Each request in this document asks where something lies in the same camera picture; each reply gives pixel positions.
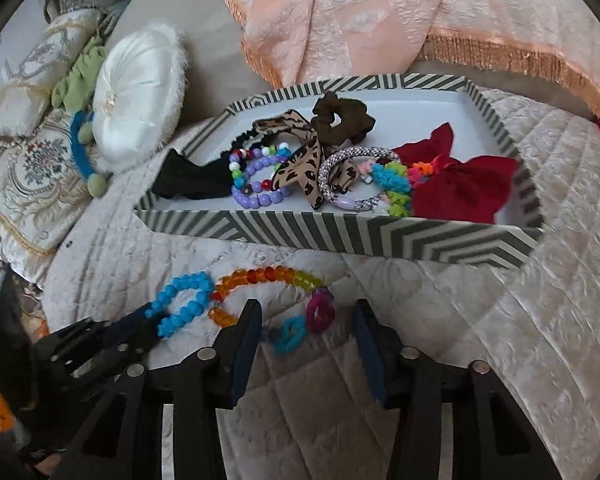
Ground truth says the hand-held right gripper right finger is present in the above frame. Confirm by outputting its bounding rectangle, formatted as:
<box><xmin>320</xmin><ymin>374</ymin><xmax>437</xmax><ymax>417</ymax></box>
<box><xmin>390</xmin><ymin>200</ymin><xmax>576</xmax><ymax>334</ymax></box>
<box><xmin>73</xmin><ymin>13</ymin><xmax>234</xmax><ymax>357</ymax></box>
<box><xmin>352</xmin><ymin>299</ymin><xmax>561</xmax><ymax>480</ymax></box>

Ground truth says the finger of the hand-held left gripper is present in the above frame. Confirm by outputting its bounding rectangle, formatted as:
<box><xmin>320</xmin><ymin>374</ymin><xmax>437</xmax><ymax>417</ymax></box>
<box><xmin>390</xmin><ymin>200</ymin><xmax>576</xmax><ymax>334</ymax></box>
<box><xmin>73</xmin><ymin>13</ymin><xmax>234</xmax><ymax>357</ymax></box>
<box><xmin>32</xmin><ymin>307</ymin><xmax>157</xmax><ymax>361</ymax></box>
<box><xmin>55</xmin><ymin>330</ymin><xmax>163</xmax><ymax>386</ymax></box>

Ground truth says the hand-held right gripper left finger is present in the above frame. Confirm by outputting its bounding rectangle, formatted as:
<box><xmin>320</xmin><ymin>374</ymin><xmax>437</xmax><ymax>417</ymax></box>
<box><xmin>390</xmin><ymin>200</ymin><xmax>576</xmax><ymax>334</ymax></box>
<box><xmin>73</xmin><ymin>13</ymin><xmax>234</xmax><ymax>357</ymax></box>
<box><xmin>55</xmin><ymin>299</ymin><xmax>263</xmax><ymax>480</ymax></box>

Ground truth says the colourful plastic chain link bracelet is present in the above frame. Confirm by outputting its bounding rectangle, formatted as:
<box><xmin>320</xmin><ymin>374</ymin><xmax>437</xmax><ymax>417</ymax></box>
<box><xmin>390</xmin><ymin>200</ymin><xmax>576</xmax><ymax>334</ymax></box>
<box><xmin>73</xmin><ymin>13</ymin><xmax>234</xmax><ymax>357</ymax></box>
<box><xmin>262</xmin><ymin>286</ymin><xmax>337</xmax><ymax>357</ymax></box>

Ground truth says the rainbow bead bracelet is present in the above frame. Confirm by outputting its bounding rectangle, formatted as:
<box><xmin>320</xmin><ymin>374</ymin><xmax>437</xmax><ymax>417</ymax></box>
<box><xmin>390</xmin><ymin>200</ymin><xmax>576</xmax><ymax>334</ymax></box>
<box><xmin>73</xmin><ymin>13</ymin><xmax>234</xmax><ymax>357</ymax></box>
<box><xmin>208</xmin><ymin>264</ymin><xmax>327</xmax><ymax>329</ymax></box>

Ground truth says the blue bead bracelet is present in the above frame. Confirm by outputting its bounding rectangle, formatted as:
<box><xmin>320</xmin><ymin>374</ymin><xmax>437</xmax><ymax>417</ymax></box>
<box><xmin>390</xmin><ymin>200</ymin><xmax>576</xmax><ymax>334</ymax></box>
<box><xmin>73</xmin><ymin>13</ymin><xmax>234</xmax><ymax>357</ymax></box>
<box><xmin>145</xmin><ymin>270</ymin><xmax>216</xmax><ymax>339</ymax></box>

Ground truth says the striped cardboard box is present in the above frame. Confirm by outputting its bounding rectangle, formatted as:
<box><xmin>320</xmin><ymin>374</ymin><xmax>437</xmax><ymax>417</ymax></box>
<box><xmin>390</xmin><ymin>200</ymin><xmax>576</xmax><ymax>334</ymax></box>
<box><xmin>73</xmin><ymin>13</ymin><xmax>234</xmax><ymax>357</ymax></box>
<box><xmin>132</xmin><ymin>72</ymin><xmax>545</xmax><ymax>266</ymax></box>

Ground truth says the purple bead bracelet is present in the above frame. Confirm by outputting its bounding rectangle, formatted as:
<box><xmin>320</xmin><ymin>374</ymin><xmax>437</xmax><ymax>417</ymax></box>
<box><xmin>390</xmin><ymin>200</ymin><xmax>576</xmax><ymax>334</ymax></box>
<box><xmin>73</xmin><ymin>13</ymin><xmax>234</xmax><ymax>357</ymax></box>
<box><xmin>230</xmin><ymin>155</ymin><xmax>293</xmax><ymax>209</ymax></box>

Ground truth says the neon plastic flower bracelet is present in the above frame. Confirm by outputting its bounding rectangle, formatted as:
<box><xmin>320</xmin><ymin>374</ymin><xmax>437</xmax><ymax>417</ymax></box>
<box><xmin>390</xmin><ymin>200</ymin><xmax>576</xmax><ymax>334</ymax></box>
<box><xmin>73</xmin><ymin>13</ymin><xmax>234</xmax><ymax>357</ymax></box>
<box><xmin>362</xmin><ymin>157</ymin><xmax>438</xmax><ymax>218</ymax></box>

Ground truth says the leopard print bow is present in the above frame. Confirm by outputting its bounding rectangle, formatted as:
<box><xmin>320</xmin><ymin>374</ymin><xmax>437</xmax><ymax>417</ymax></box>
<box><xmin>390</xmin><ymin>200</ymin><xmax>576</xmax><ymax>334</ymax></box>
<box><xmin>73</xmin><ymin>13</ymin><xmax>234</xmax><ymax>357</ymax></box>
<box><xmin>252</xmin><ymin>109</ymin><xmax>358</xmax><ymax>211</ymax></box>

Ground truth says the silver beaded bangle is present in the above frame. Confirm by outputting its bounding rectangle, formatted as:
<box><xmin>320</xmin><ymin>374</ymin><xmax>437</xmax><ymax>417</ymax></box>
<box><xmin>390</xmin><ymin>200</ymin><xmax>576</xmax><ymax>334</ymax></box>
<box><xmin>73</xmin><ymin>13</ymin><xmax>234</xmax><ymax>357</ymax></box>
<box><xmin>316</xmin><ymin>146</ymin><xmax>405</xmax><ymax>212</ymax></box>

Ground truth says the multicolour round bead bracelet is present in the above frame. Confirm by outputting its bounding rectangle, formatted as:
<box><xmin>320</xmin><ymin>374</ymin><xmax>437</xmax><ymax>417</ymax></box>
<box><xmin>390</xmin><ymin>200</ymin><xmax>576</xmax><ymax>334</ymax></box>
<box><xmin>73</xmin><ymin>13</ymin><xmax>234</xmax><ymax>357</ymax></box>
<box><xmin>228</xmin><ymin>144</ymin><xmax>293</xmax><ymax>196</ymax></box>

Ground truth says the dark fabric scrunchie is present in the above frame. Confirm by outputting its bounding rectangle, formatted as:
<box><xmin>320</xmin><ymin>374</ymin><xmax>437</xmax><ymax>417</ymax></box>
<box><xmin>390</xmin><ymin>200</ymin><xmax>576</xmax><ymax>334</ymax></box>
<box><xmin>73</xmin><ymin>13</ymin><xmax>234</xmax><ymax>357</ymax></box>
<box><xmin>312</xmin><ymin>91</ymin><xmax>376</xmax><ymax>142</ymax></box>

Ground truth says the floral embroidered cushion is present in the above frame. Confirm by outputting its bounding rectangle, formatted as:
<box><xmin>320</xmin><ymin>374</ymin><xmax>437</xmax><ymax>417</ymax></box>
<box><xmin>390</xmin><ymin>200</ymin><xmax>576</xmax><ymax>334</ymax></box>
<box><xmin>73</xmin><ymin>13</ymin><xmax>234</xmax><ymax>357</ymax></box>
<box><xmin>0</xmin><ymin>110</ymin><xmax>103</xmax><ymax>258</ymax></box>

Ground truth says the black fabric hair band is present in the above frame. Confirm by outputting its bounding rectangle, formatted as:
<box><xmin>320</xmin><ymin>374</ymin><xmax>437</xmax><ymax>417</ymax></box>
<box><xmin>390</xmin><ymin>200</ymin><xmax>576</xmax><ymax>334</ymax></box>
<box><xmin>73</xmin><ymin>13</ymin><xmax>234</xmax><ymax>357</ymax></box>
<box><xmin>151</xmin><ymin>152</ymin><xmax>236</xmax><ymax>200</ymax></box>

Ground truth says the blue plush loop with pompoms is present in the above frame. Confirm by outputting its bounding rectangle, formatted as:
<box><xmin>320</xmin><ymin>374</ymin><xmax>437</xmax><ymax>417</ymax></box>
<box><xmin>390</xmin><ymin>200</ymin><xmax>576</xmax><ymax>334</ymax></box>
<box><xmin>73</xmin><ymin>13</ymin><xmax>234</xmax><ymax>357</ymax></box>
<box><xmin>69</xmin><ymin>109</ymin><xmax>113</xmax><ymax>198</ymax></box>

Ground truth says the red fabric bow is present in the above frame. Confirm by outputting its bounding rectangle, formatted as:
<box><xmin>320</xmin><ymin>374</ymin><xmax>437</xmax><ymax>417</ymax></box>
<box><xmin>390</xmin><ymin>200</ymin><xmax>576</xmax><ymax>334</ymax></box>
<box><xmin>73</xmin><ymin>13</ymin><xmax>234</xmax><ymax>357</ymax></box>
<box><xmin>392</xmin><ymin>125</ymin><xmax>520</xmax><ymax>225</ymax></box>

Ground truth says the pale quilted blanket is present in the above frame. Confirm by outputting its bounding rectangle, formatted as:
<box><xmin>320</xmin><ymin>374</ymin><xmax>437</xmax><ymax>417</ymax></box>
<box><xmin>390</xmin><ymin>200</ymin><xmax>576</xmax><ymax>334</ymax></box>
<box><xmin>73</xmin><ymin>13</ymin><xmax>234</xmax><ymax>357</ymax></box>
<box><xmin>40</xmin><ymin>85</ymin><xmax>600</xmax><ymax>480</ymax></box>

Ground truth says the white round satin cushion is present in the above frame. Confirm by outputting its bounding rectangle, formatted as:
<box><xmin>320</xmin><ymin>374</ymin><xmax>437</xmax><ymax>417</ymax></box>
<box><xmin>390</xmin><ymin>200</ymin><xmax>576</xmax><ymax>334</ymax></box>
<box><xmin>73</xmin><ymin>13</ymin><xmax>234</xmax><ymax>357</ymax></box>
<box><xmin>92</xmin><ymin>20</ymin><xmax>188</xmax><ymax>173</ymax></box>

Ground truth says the green plush toy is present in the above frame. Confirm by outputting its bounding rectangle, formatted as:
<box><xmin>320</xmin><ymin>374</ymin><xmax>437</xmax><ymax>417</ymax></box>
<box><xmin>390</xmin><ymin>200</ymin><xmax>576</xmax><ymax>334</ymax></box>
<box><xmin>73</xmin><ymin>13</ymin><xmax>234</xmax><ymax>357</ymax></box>
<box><xmin>51</xmin><ymin>35</ymin><xmax>110</xmax><ymax>113</ymax></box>

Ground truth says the cream embroidered cushion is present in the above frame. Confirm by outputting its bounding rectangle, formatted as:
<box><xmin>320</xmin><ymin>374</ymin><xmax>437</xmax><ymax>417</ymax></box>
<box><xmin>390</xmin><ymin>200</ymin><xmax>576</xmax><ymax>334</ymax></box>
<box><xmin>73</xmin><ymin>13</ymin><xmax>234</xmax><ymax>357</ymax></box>
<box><xmin>0</xmin><ymin>7</ymin><xmax>103</xmax><ymax>138</ymax></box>

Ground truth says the peach fringed cloth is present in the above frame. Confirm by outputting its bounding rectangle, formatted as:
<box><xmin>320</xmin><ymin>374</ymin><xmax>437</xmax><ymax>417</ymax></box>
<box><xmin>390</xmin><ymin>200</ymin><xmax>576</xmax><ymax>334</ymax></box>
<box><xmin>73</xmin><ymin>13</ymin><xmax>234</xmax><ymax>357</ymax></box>
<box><xmin>222</xmin><ymin>0</ymin><xmax>600</xmax><ymax>133</ymax></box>

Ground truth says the thin black hair tie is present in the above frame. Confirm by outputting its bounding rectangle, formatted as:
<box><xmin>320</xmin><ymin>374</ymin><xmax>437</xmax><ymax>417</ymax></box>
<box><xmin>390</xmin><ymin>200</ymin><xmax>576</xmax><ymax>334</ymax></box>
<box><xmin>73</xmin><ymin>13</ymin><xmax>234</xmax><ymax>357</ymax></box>
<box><xmin>219</xmin><ymin>127</ymin><xmax>263</xmax><ymax>158</ymax></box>

